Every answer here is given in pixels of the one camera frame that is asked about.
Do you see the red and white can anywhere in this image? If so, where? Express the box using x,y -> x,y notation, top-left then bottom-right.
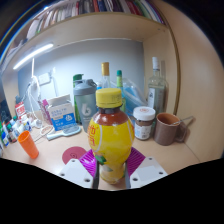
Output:
14,101 -> 28,120

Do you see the blue-capped small white bottle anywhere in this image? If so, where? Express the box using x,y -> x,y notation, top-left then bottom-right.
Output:
0,130 -> 10,148

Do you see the wooden wardrobe door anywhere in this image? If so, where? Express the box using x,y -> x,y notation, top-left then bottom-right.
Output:
173,0 -> 224,163

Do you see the gold-capped clear glass bottle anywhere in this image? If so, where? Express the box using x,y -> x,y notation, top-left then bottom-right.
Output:
98,61 -> 112,90

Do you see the yellow-capped orange drink bottle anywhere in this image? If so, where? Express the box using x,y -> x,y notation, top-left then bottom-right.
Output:
87,87 -> 136,185

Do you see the white-capped clear glass bottle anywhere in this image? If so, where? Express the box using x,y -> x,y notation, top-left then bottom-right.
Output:
146,56 -> 168,116

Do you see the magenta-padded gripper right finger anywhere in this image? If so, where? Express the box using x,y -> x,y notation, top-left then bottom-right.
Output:
124,146 -> 169,190

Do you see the orange plastic cup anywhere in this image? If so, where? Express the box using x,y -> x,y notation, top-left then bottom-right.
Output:
17,130 -> 40,160

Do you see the blue plastic bag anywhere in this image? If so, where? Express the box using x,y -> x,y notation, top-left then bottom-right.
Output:
121,78 -> 149,116

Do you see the white cable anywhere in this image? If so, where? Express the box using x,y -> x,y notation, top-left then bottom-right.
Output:
26,58 -> 56,134

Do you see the brown mug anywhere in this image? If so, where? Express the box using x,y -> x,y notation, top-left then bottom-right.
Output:
153,112 -> 188,147

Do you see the metal spoon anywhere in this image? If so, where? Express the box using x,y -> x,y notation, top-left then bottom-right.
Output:
171,115 -> 195,126

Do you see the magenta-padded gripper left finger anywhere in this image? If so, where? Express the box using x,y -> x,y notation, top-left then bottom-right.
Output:
58,148 -> 100,190

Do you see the white-lidded brown spread jar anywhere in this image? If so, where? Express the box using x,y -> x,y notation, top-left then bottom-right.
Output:
132,106 -> 157,141

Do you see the white LED light bar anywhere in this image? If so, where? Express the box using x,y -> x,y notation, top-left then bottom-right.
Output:
12,43 -> 55,71

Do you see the green-capped small brown bottle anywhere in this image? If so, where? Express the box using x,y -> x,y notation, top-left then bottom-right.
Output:
6,123 -> 18,144

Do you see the green-capped slim bottle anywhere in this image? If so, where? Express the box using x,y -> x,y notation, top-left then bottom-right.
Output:
115,69 -> 128,113

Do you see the flat round red coaster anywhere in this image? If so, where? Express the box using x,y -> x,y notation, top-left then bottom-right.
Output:
61,145 -> 88,165

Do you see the pink drink carton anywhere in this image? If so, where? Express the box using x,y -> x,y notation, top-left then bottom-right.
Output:
37,98 -> 53,126

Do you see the light blue hairbrush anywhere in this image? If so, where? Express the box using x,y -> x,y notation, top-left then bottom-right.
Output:
46,124 -> 82,141

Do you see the white wall power socket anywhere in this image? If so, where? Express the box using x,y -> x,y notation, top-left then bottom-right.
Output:
37,72 -> 52,86

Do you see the green plastic bottle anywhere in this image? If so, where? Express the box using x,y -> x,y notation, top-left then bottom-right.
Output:
72,73 -> 85,124

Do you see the grey shaker bottle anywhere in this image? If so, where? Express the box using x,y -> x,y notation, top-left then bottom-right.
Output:
72,78 -> 98,133

